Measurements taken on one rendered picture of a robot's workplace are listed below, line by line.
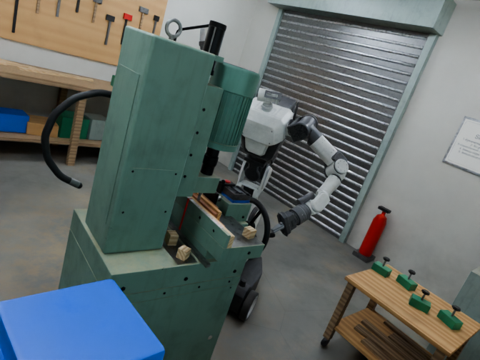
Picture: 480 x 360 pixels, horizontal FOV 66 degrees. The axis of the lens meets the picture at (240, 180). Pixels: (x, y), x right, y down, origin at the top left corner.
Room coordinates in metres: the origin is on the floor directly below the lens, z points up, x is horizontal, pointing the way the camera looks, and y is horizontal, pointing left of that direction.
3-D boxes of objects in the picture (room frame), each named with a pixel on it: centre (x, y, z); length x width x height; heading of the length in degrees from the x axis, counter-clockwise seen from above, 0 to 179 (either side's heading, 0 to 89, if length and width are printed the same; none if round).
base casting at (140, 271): (1.33, 0.23, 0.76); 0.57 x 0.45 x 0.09; 133
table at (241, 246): (1.50, 0.07, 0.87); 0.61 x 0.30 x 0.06; 43
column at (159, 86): (1.21, 0.35, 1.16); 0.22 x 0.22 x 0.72; 43
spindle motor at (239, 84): (1.41, 0.14, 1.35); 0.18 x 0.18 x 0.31
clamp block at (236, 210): (1.56, 0.01, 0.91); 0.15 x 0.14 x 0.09; 43
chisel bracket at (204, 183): (1.40, 0.15, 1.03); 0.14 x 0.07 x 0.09; 133
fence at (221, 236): (1.40, 0.18, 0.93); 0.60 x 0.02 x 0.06; 43
